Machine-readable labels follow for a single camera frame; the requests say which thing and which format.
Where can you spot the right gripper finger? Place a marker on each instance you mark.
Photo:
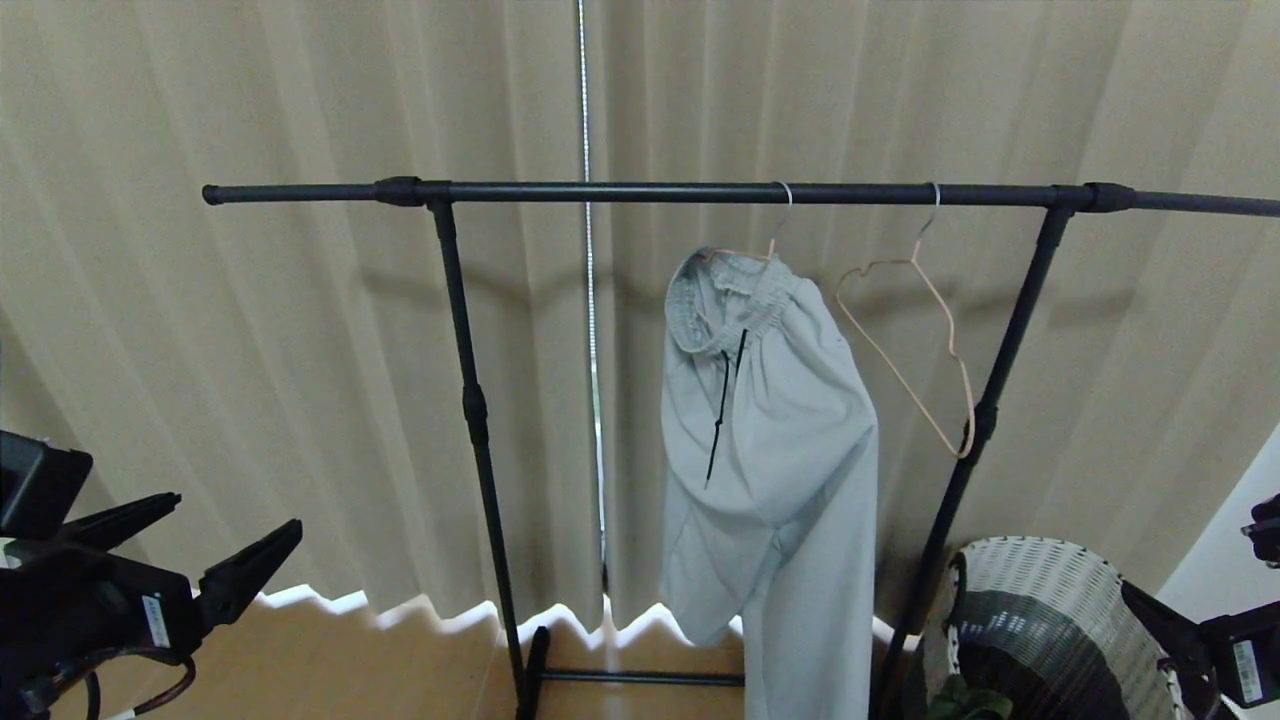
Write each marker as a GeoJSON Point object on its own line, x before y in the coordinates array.
{"type": "Point", "coordinates": [1175, 640]}

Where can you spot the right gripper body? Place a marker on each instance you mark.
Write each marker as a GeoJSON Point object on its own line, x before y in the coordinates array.
{"type": "Point", "coordinates": [1250, 660]}

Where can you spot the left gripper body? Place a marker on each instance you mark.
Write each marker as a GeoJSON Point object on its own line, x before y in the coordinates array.
{"type": "Point", "coordinates": [100, 610]}

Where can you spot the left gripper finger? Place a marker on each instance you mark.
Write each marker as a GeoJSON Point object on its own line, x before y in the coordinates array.
{"type": "Point", "coordinates": [115, 522]}
{"type": "Point", "coordinates": [245, 580]}

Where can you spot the dark green garment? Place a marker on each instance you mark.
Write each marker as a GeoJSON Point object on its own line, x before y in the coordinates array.
{"type": "Point", "coordinates": [960, 700]}

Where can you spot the pale grey shorts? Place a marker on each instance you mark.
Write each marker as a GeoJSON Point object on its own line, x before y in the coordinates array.
{"type": "Point", "coordinates": [780, 450]}

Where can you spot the pink clothes hanger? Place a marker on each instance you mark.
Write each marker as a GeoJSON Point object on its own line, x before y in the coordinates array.
{"type": "Point", "coordinates": [772, 248]}
{"type": "Point", "coordinates": [971, 420]}

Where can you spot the white laundry basket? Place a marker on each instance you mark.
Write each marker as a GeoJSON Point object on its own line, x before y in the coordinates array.
{"type": "Point", "coordinates": [1040, 580]}

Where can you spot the black clothes rack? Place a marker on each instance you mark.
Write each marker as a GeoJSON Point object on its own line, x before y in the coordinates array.
{"type": "Point", "coordinates": [600, 192]}

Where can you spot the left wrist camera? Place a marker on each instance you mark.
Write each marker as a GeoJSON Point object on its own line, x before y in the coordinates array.
{"type": "Point", "coordinates": [40, 480]}

